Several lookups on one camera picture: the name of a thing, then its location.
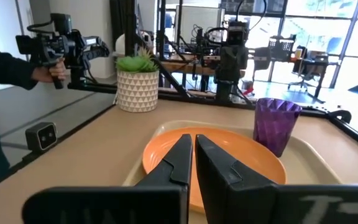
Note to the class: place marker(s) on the small black cube camera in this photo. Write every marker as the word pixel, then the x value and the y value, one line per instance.
pixel 40 137

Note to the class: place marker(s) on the succulent in white patterned pot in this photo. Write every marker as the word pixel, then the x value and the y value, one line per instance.
pixel 138 90

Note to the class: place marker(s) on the person's hand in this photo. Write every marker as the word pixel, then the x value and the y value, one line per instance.
pixel 50 72

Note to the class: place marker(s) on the purple faceted cup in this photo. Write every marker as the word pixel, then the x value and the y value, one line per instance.
pixel 275 127

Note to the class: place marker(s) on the black office chair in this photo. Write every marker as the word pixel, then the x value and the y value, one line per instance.
pixel 306 71

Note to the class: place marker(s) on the black mesh chair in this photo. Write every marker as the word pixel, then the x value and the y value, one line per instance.
pixel 281 46

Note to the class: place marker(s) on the beige plastic tray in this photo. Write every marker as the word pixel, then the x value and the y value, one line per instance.
pixel 306 165

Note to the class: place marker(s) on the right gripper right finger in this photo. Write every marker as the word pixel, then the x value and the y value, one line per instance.
pixel 228 193

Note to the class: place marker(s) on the orange plastic plate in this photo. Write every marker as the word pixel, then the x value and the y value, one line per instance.
pixel 244 161

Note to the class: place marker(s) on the grey monitor panel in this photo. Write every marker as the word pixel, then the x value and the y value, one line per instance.
pixel 197 25

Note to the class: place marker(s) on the wooden workbench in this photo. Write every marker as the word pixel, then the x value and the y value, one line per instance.
pixel 185 68

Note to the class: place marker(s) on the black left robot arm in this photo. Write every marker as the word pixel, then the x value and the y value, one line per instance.
pixel 237 32

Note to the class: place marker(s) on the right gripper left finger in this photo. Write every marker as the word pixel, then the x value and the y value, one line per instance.
pixel 176 171

